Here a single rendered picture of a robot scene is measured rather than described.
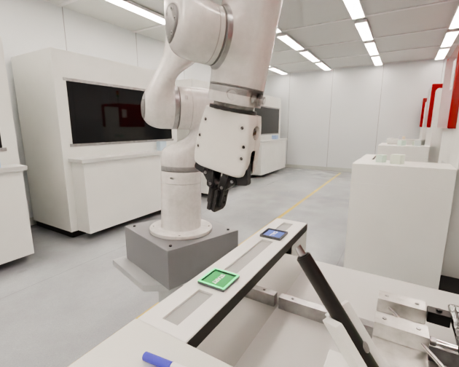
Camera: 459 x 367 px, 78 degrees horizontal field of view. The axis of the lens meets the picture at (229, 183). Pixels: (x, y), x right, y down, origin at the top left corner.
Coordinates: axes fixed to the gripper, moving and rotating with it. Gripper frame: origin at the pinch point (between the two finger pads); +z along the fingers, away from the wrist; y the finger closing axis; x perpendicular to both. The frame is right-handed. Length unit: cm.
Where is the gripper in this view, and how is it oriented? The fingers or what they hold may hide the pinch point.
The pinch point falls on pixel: (217, 198)
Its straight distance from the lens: 49.3
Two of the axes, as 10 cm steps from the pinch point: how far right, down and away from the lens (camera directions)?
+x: -5.2, 1.7, -8.4
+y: -8.4, -3.0, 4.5
